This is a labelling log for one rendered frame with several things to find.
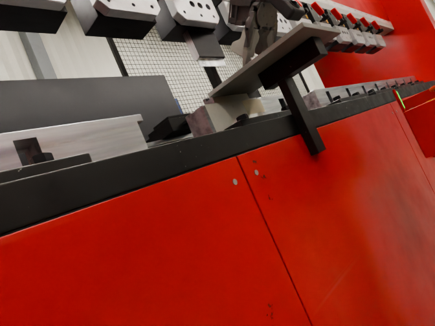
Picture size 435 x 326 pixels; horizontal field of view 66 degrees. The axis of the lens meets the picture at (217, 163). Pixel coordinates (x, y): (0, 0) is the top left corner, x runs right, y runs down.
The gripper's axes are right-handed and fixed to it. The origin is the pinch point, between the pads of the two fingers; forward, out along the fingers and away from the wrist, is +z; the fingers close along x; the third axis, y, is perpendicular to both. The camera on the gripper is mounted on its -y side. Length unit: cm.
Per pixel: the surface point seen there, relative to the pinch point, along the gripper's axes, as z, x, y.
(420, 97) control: 6, -44, -26
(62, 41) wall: 51, -205, 554
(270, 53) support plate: -4.1, 7.7, -8.0
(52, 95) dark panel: 18, 20, 64
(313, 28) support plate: -9.2, 3.8, -14.1
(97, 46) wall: 60, -270, 557
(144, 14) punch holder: -8.7, 20.3, 15.2
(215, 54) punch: -0.9, -1.4, 14.4
